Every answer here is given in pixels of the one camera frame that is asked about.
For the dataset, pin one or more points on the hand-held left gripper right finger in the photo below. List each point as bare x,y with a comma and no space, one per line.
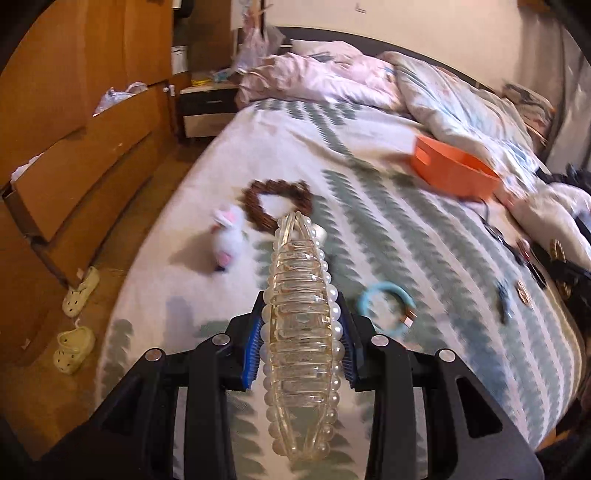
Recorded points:
348,360

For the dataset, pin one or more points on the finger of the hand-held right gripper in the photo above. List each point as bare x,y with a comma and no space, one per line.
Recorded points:
570,271

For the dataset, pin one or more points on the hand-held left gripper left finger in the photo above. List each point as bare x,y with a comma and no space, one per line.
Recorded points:
254,341

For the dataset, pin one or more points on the pearl hair claw clip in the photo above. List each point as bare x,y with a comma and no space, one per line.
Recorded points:
300,346

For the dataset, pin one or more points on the white plush hair clip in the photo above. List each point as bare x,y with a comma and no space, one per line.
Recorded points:
228,240

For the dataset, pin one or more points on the red santa hat hair clip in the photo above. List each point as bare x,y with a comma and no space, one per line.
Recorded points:
524,248

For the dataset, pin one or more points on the small black hair clip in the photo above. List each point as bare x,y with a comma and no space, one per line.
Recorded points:
503,302

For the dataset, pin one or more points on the black leather wristwatch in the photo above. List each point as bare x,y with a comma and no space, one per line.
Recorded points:
496,233

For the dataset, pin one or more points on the dark clothes pile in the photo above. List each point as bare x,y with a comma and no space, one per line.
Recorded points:
572,177

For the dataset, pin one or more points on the green patterned bedspread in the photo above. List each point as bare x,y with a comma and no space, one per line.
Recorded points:
415,258

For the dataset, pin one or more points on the brown beaded scrunchie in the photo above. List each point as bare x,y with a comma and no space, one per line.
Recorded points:
251,203

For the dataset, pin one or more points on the orange plastic box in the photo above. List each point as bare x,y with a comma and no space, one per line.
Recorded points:
452,177

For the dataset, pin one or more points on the patterned pillow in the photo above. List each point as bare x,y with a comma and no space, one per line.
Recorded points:
526,106

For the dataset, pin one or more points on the cream perforated slipper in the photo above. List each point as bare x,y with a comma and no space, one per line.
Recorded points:
74,348
82,291

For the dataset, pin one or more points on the dark and white nightstand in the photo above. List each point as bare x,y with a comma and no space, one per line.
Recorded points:
207,99

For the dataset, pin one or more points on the wooden wardrobe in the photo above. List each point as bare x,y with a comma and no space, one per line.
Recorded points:
69,161

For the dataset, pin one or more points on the pink crumpled blanket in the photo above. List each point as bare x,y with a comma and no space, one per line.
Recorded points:
323,74

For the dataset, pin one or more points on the plastic bag in drawer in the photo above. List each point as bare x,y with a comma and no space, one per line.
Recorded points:
115,97

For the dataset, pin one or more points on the hanging plastic bag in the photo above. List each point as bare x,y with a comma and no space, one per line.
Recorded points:
251,41

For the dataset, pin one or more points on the dark headboard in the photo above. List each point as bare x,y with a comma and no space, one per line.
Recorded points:
369,46

